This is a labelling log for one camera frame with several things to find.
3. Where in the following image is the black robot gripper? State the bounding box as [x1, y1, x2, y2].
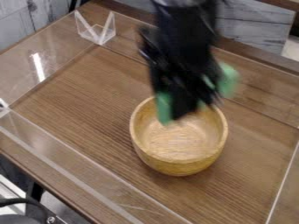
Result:
[139, 0, 221, 120]

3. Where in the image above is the green rectangular block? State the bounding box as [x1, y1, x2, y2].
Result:
[151, 62, 240, 125]

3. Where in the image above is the brown wooden bowl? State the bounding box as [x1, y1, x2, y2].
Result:
[130, 97, 230, 177]

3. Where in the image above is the clear acrylic corner bracket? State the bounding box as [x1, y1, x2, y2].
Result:
[74, 10, 117, 46]

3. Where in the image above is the black table leg frame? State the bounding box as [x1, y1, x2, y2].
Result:
[26, 182, 67, 224]

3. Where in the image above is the black cable under table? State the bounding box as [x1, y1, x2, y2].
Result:
[0, 198, 41, 224]

